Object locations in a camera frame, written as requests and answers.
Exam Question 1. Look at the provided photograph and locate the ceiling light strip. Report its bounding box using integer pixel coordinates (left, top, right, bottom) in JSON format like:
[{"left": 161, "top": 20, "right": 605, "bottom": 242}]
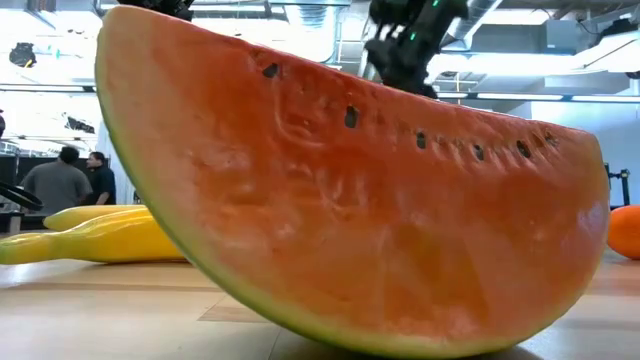
[{"left": 474, "top": 91, "right": 571, "bottom": 102}]

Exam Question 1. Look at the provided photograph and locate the black stand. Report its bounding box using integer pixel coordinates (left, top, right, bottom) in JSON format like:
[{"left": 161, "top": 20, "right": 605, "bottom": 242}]
[{"left": 603, "top": 162, "right": 632, "bottom": 207}]

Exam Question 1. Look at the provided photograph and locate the silver ceiling duct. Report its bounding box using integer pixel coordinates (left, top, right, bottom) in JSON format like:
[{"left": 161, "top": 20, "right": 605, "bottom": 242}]
[{"left": 282, "top": 0, "right": 354, "bottom": 32}]

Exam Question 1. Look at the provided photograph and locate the black curved bar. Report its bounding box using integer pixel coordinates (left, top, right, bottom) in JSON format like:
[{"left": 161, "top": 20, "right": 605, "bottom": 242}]
[{"left": 0, "top": 180, "right": 45, "bottom": 213}]

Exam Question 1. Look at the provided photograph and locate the toy watermelon slice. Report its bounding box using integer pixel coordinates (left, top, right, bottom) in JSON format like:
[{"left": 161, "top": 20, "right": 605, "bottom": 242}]
[{"left": 94, "top": 4, "right": 611, "bottom": 360}]

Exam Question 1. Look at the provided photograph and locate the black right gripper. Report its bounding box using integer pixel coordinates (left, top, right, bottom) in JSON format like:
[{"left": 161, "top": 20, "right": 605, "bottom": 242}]
[{"left": 363, "top": 38, "right": 440, "bottom": 100}]

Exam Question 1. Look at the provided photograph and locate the tangerine pair with leaves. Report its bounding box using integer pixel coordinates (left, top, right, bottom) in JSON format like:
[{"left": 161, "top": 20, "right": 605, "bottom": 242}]
[{"left": 607, "top": 204, "right": 640, "bottom": 261}]

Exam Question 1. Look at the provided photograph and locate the person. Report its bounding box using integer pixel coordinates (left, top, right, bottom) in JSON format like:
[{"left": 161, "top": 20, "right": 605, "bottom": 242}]
[
  {"left": 84, "top": 151, "right": 118, "bottom": 207},
  {"left": 19, "top": 145, "right": 94, "bottom": 217}
]

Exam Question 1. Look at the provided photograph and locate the yellow toy banana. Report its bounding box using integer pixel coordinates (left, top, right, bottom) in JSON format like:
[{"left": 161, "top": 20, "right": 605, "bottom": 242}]
[
  {"left": 0, "top": 208, "right": 187, "bottom": 265},
  {"left": 43, "top": 203, "right": 147, "bottom": 232}
]

